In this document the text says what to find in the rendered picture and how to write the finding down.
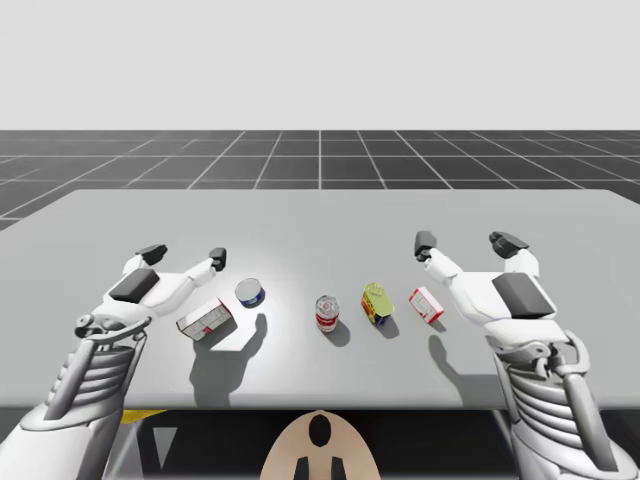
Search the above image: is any tan robot part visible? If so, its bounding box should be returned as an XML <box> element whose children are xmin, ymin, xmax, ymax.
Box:
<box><xmin>258</xmin><ymin>409</ymin><xmax>382</xmax><ymax>480</ymax></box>

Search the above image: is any green and blue rectangular can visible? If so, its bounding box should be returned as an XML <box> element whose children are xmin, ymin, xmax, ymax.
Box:
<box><xmin>361</xmin><ymin>282</ymin><xmax>396</xmax><ymax>327</ymax></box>

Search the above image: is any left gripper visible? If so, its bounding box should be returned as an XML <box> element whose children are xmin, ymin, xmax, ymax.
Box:
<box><xmin>92</xmin><ymin>244</ymin><xmax>228</xmax><ymax>327</ymax></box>

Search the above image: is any red and white can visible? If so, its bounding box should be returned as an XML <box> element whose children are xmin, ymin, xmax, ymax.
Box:
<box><xmin>314</xmin><ymin>294</ymin><xmax>341</xmax><ymax>332</ymax></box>

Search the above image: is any small red and white carton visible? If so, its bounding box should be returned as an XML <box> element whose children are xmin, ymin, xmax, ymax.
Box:
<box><xmin>407</xmin><ymin>285</ymin><xmax>446</xmax><ymax>324</ymax></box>

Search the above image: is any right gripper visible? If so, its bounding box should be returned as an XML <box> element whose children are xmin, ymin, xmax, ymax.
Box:
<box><xmin>413</xmin><ymin>230</ymin><xmax>574</xmax><ymax>346</ymax></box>

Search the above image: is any blue flat can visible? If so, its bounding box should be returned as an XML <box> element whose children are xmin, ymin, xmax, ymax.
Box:
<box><xmin>234</xmin><ymin>277</ymin><xmax>267</xmax><ymax>310</ymax></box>

